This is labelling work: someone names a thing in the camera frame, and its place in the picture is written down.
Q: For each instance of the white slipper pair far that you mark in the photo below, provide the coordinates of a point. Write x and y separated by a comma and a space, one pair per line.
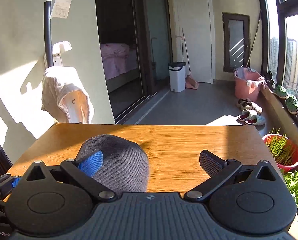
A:
244, 104

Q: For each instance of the dark grey sock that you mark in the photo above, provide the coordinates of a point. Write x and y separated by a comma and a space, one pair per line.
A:
124, 166

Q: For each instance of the red basin with grass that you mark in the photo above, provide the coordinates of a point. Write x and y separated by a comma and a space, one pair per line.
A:
284, 151

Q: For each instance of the pink dustpan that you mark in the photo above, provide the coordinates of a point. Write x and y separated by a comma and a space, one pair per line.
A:
191, 83

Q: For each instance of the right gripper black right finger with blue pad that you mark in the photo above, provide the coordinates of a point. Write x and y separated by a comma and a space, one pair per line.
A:
248, 199

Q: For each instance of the white red slipper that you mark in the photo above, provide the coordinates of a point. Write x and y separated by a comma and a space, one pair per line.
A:
246, 114

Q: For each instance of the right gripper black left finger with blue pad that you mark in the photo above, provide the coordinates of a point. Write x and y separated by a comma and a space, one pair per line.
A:
51, 200

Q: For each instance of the pink laundry bucket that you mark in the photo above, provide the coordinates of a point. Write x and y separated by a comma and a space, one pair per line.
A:
248, 83

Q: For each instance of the green leafy vegetable plant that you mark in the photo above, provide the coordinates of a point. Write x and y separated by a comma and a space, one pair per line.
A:
291, 180

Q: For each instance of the pink bed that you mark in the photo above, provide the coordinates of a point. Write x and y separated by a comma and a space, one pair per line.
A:
120, 64

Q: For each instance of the green knitted shoe near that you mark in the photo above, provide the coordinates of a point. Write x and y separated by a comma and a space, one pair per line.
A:
291, 103

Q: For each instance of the white upright vacuum cleaner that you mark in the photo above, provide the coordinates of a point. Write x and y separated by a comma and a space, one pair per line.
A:
53, 52

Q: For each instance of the green knitted shoe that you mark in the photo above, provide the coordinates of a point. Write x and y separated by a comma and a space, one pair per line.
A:
280, 92
291, 103

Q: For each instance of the white paper tag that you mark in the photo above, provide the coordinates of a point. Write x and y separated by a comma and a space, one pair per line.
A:
60, 9

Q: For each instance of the broom stick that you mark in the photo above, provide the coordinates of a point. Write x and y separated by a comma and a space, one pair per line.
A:
254, 39

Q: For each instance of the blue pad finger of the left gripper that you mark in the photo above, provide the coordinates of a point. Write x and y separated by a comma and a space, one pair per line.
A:
16, 181

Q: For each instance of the white trash bin black lid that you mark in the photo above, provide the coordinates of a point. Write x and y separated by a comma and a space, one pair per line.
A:
177, 76

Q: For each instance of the light blue slipper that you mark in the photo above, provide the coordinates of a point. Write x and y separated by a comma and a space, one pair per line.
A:
255, 120

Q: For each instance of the green knitted shoe far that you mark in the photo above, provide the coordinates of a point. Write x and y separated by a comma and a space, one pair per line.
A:
280, 92

